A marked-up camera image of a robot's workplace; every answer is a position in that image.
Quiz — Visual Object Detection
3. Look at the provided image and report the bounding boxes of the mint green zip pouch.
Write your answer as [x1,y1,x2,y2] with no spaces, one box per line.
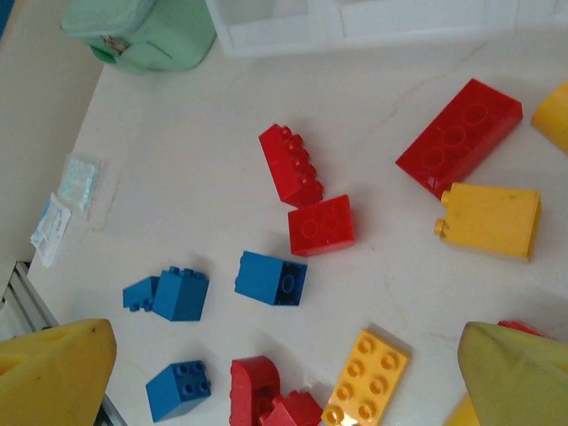
[59,0,218,75]

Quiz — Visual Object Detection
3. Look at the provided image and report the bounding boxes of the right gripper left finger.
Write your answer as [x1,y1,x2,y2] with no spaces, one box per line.
[0,318,118,426]

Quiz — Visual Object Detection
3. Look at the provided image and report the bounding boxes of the small plastic sachets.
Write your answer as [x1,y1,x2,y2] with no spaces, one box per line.
[29,192,72,268]

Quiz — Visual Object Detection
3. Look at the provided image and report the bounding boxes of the yellow sloped lego brick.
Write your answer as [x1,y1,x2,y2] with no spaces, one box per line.
[433,181,542,264]

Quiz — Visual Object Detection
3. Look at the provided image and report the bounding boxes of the red square lego brick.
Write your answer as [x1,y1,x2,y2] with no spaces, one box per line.
[287,193,356,257]

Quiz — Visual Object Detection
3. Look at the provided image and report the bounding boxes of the blue sloped lego brick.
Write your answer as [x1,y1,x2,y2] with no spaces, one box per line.
[122,275,161,314]

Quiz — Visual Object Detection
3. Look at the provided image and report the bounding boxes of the clear plastic packet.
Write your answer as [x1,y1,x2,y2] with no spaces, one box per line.
[57,154,102,217]

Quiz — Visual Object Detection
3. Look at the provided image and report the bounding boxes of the small red lego brick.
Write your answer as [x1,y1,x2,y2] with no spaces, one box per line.
[496,318,549,339]

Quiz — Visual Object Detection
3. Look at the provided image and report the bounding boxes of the white three-compartment container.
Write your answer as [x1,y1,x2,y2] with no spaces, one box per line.
[203,0,568,58]

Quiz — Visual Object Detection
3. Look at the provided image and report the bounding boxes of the aluminium front rail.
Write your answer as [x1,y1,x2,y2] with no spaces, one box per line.
[0,260,130,426]

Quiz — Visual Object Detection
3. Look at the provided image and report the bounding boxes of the flat yellow eight-stud lego brick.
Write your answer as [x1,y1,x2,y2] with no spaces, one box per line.
[319,327,413,426]

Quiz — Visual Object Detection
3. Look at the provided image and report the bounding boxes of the large red rectangular lego brick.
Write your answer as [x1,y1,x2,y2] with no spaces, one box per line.
[394,78,525,201]

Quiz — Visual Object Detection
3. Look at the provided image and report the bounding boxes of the blue square lego brick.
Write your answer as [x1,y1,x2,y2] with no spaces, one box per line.
[152,265,210,323]
[145,359,212,423]
[233,250,309,308]

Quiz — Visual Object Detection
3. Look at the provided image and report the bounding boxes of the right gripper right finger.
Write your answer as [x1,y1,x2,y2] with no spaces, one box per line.
[457,321,568,426]

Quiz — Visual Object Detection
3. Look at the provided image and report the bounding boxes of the large red curved lego brick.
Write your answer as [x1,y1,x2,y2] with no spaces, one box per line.
[229,354,283,426]

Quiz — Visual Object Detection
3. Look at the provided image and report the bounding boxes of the yellow curved lego brick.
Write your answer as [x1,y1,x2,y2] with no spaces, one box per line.
[441,392,483,426]
[530,80,568,156]

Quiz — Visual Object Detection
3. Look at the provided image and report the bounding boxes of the long red sloped lego brick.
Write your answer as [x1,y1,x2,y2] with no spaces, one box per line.
[258,122,326,209]

